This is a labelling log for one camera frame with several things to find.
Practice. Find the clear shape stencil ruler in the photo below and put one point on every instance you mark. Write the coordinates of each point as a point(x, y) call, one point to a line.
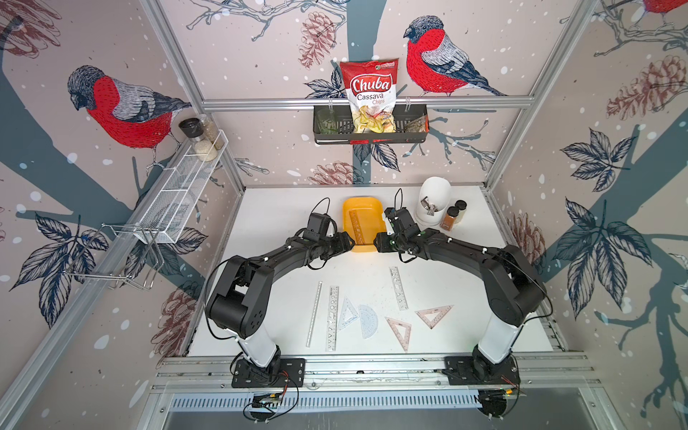
point(332, 319)

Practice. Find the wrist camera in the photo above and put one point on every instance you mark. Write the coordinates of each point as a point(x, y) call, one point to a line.
point(318, 226)
point(399, 222)

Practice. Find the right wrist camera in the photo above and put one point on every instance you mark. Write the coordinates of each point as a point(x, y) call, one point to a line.
point(399, 222)

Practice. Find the yellow plastic storage box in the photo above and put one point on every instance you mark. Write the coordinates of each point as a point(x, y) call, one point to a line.
point(370, 211)

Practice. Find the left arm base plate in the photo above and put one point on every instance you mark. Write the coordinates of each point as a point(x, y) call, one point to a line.
point(281, 372)

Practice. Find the black hanging basket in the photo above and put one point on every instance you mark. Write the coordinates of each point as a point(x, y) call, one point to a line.
point(341, 125)

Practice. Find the black lid grinder jar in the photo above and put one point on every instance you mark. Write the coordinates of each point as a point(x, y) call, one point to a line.
point(193, 130)

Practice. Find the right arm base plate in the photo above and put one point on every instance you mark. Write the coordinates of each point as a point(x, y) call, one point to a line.
point(467, 370)

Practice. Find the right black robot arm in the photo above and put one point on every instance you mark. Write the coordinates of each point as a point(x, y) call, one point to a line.
point(513, 287)

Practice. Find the thin clear straight ruler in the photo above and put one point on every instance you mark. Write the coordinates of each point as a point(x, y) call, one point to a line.
point(314, 313)

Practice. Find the blue clear set square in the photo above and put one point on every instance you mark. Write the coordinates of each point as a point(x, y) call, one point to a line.
point(348, 314)

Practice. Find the short clear stencil ruler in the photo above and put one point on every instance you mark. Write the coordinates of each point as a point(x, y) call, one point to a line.
point(398, 289)

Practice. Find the red Chuba chips bag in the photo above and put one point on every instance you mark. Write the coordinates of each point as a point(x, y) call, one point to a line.
point(370, 88)

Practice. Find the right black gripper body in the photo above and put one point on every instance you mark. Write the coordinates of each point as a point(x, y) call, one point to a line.
point(397, 243)

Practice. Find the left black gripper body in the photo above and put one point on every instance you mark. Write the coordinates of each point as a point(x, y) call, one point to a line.
point(328, 245)

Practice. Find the pink triangle set square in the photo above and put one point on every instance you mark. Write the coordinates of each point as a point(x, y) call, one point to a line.
point(401, 331)

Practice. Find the pink flat set square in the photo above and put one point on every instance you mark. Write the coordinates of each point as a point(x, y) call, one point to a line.
point(432, 316)

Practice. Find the brown spice jar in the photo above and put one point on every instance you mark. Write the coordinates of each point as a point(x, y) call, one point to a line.
point(450, 218)

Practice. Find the glass spice jar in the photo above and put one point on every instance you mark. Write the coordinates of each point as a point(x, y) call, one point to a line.
point(211, 131)

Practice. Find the clear blue protractor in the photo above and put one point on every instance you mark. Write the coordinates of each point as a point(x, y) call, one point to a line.
point(368, 321)

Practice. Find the white wire shelf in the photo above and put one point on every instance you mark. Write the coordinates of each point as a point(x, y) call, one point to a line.
point(182, 183)

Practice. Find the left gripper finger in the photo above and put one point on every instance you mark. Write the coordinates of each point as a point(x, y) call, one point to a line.
point(346, 242)
point(340, 249)

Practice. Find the long pink ruler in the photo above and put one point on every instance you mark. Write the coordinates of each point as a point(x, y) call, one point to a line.
point(357, 227)

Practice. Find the wire cup hanger rack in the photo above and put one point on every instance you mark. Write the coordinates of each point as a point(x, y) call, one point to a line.
point(133, 257)

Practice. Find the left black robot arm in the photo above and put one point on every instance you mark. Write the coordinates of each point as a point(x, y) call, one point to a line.
point(240, 298)

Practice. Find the metal clips in cup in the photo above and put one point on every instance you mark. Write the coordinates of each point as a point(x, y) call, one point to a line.
point(428, 207)

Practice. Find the white utensil holder cup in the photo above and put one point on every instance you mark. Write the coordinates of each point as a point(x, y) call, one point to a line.
point(438, 190)

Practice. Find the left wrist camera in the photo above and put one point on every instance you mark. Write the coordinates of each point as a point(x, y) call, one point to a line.
point(318, 226)

